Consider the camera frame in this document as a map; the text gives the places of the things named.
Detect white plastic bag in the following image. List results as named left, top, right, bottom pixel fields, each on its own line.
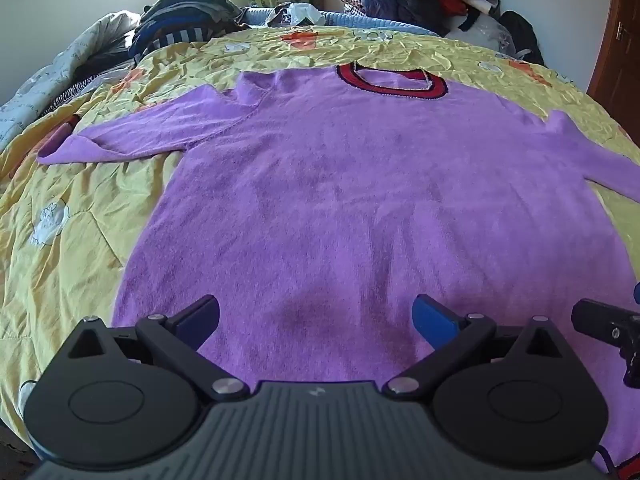
left=287, top=2, right=326, bottom=26

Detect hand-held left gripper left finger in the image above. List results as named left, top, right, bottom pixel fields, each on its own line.
left=65, top=295, right=251, bottom=402

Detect light blue quilted blanket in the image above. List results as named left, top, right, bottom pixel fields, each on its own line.
left=240, top=6, right=441, bottom=36

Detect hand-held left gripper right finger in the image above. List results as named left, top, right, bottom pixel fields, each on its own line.
left=382, top=294, right=571, bottom=401

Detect pile of dark folded clothes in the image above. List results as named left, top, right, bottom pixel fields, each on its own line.
left=127, top=0, right=251, bottom=58

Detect yellow carrot print quilt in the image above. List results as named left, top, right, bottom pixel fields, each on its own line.
left=0, top=25, right=640, bottom=441

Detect black backpack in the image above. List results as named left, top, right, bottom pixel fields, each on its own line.
left=500, top=10, right=545, bottom=66

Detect purple sweater with red collar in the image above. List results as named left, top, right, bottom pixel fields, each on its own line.
left=37, top=62, right=640, bottom=476

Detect navy blue jacket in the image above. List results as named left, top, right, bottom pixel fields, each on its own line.
left=357, top=0, right=448, bottom=36

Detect brown wooden door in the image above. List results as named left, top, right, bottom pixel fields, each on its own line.
left=586, top=0, right=640, bottom=148

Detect clear plastic bag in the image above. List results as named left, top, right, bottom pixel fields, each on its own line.
left=460, top=12, right=516, bottom=53

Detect grey white printed quilt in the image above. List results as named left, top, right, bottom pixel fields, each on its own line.
left=0, top=10, right=143, bottom=153

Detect dark printed bag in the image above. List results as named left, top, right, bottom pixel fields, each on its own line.
left=265, top=4, right=296, bottom=28

